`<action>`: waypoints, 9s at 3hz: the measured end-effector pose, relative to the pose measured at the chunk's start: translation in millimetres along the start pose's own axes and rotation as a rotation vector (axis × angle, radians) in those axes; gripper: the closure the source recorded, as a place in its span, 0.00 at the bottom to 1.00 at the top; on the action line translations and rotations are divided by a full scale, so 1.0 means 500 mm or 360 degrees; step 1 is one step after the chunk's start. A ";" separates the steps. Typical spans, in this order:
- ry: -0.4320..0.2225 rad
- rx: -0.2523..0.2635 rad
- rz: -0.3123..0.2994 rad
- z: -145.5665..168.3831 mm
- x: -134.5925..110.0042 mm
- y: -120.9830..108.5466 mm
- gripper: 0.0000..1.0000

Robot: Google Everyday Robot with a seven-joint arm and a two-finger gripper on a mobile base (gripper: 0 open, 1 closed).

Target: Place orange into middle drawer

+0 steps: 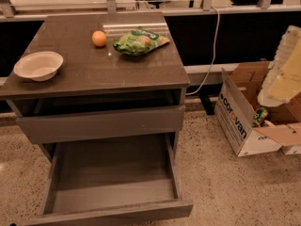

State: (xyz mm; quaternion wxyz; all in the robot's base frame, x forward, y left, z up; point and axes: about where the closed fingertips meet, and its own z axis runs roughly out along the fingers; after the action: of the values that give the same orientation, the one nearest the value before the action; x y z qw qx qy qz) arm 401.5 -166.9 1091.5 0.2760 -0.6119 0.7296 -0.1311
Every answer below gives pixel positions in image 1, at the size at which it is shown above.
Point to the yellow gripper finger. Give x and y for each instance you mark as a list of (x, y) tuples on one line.
[(283, 81)]

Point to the orange fruit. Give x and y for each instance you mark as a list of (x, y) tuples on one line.
[(99, 39)]

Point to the grey drawer cabinet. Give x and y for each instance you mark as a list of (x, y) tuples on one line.
[(99, 79)]

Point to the open grey lower drawer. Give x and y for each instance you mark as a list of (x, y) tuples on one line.
[(112, 182)]

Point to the grey upper drawer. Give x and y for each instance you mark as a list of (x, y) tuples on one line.
[(106, 124)]

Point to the green packet in box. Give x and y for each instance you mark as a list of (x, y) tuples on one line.
[(260, 115)]

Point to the corovan cardboard box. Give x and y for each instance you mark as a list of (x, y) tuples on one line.
[(236, 106)]

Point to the green snack bag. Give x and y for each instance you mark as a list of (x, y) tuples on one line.
[(139, 42)]

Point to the white paper bowl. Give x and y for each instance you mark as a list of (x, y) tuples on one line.
[(40, 66)]

